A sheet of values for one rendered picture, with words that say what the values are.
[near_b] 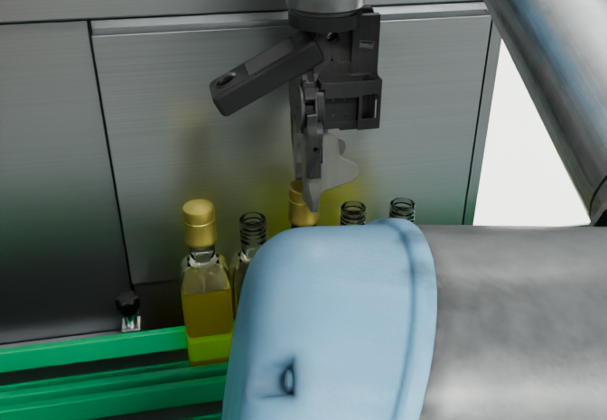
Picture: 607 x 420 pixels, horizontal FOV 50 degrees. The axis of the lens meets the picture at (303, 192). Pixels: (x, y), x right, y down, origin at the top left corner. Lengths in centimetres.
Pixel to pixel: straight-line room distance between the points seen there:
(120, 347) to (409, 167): 44
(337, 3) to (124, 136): 32
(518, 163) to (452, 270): 77
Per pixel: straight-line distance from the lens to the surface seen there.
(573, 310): 19
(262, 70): 63
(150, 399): 79
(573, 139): 34
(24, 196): 89
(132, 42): 76
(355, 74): 65
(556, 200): 102
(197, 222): 70
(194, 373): 80
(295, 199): 70
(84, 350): 87
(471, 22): 83
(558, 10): 39
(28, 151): 86
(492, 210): 97
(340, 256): 18
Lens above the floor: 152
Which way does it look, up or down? 30 degrees down
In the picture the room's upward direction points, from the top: straight up
